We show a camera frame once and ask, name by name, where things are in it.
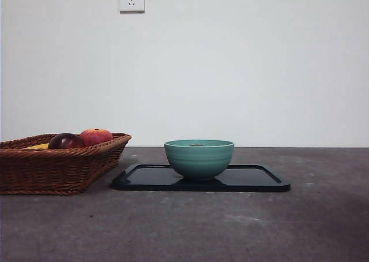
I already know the teal ceramic bowl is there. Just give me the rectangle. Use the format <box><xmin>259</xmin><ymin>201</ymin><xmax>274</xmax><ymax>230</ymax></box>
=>
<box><xmin>164</xmin><ymin>139</ymin><xmax>235</xmax><ymax>181</ymax></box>

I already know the dark green plastic tray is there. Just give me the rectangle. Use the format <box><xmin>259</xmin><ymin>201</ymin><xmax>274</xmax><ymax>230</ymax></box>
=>
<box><xmin>111</xmin><ymin>163</ymin><xmax>291</xmax><ymax>192</ymax></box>

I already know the red apple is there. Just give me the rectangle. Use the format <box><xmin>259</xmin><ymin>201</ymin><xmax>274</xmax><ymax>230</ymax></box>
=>
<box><xmin>79</xmin><ymin>128</ymin><xmax>114</xmax><ymax>146</ymax></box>

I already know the yellow banana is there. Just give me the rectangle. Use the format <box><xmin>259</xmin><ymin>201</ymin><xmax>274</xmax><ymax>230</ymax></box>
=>
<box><xmin>22</xmin><ymin>143</ymin><xmax>50</xmax><ymax>150</ymax></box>

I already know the brown wicker basket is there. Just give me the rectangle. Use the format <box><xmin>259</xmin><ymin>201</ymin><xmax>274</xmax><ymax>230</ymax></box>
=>
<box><xmin>0</xmin><ymin>133</ymin><xmax>132</xmax><ymax>196</ymax></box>

